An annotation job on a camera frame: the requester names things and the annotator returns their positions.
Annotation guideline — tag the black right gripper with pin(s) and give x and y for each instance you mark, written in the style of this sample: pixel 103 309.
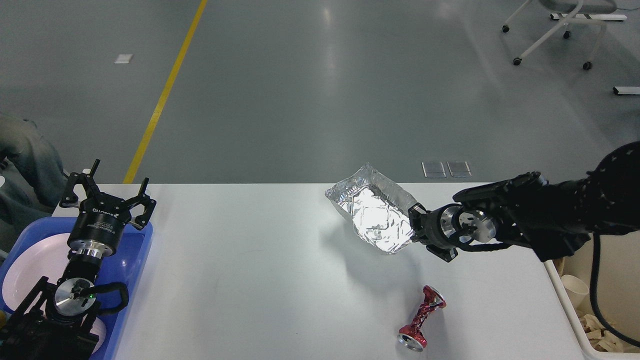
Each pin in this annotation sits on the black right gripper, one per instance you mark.
pixel 436 229

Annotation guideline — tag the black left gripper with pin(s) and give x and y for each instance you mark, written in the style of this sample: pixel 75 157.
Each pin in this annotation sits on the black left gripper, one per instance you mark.
pixel 97 230

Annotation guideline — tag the aluminium foil container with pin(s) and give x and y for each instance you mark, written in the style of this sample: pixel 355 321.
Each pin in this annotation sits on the aluminium foil container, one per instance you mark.
pixel 376 206

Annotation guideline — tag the pink plate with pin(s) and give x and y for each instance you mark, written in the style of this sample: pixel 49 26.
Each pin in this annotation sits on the pink plate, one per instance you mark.
pixel 51 289

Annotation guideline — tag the crushed red can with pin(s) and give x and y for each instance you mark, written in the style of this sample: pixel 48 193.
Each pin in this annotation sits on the crushed red can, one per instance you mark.
pixel 410 336

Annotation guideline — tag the grey green cup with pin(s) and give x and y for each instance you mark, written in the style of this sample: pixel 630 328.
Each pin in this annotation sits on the grey green cup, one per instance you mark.
pixel 4 317

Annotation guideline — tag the white paper cup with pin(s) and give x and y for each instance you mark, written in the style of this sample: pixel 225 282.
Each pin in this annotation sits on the white paper cup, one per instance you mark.
pixel 577 290

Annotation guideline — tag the brown paper ball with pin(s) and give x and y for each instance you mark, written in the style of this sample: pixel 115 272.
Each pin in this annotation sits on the brown paper ball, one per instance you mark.
pixel 601 339

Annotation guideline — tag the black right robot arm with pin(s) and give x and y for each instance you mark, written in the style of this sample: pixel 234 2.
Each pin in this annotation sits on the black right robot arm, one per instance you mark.
pixel 554 220

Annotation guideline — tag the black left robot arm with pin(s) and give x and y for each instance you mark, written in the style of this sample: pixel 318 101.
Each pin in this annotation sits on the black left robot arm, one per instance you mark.
pixel 82 192

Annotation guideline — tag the blue plastic tray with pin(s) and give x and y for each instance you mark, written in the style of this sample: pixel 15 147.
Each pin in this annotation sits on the blue plastic tray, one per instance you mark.
pixel 132 260

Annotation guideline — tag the left floor socket plate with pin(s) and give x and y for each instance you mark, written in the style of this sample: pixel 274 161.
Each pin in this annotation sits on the left floor socket plate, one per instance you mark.
pixel 434 170

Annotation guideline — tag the floor socket plate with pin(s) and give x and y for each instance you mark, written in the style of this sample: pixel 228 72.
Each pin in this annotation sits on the floor socket plate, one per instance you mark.
pixel 434 170
pixel 459 169

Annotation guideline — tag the right floor socket plate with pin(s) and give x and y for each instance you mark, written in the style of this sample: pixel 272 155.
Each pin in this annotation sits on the right floor socket plate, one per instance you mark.
pixel 459 169

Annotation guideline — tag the white floor marker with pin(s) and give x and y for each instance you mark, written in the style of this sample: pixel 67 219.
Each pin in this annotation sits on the white floor marker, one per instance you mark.
pixel 123 59

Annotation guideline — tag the beige plastic bin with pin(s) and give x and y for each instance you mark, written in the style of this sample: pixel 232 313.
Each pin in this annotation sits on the beige plastic bin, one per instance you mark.
pixel 618 295

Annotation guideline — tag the white bar on floor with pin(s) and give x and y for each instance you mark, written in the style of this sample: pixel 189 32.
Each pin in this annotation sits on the white bar on floor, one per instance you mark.
pixel 626 90

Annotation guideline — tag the white chair base bar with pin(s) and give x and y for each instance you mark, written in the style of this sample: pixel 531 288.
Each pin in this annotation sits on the white chair base bar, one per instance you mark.
pixel 599 17

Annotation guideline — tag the white office chair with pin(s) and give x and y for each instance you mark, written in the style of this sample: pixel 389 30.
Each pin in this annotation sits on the white office chair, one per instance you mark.
pixel 571 8

